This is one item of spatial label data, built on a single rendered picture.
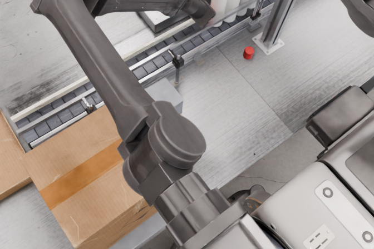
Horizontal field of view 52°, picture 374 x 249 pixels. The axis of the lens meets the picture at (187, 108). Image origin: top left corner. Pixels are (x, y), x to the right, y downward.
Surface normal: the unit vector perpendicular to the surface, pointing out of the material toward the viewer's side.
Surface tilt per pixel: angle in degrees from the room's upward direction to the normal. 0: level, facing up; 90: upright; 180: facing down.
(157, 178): 48
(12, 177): 0
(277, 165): 0
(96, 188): 0
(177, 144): 42
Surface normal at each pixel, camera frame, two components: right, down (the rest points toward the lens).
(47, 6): -0.60, 0.04
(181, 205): -0.29, -0.16
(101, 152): 0.06, -0.44
